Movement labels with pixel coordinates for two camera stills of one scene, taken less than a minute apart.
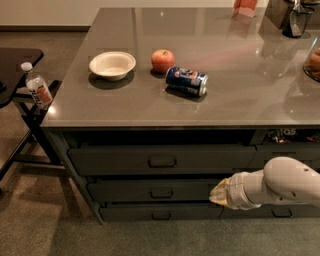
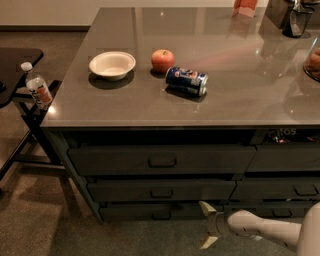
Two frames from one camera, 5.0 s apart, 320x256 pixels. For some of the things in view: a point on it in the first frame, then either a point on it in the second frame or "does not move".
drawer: (190, 159) does not move
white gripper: (235, 192) -> (215, 224)
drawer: (185, 213) does not move
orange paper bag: (245, 7) does not move
